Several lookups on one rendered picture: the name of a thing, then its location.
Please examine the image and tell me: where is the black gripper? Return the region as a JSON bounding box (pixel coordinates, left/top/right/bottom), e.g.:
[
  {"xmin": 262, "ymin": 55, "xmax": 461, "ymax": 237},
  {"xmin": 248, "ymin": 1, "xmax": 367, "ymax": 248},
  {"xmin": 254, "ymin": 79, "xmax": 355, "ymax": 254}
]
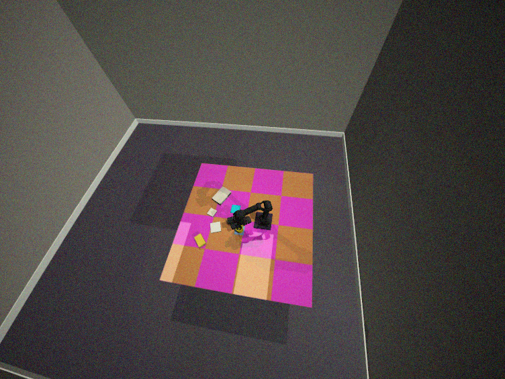
[{"xmin": 230, "ymin": 216, "xmax": 252, "ymax": 230}]

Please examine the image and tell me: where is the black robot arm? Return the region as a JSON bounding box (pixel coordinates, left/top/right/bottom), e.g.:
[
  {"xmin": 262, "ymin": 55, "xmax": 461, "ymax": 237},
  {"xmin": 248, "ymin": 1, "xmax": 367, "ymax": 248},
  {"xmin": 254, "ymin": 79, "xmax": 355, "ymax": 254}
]
[{"xmin": 227, "ymin": 200, "xmax": 273, "ymax": 226}]

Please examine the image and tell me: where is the yellow flat block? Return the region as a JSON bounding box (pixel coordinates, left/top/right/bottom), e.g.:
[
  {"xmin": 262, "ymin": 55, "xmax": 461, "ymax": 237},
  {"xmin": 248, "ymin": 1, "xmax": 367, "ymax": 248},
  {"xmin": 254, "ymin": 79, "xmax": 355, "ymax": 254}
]
[{"xmin": 194, "ymin": 234, "xmax": 206, "ymax": 248}]

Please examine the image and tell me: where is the white flat block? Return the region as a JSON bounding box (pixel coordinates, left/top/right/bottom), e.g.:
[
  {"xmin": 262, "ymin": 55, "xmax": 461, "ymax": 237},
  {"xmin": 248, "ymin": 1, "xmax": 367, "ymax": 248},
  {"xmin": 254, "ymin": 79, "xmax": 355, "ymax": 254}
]
[{"xmin": 212, "ymin": 186, "xmax": 231, "ymax": 205}]

